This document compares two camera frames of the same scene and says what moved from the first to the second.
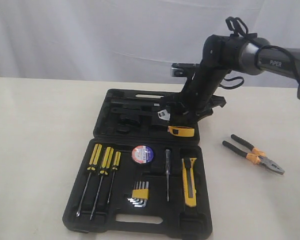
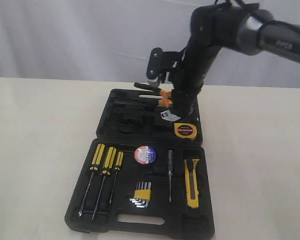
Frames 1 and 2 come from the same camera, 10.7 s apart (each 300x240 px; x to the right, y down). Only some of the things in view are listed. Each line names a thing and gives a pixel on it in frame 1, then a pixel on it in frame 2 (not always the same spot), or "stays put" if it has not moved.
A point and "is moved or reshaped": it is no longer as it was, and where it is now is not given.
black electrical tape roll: (142, 154) is moved or reshaped
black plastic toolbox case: (145, 171) stays put
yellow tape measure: (181, 131) is moved or reshaped
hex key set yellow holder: (140, 193) stays put
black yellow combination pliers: (255, 156) → (167, 101)
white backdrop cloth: (137, 40) stays put
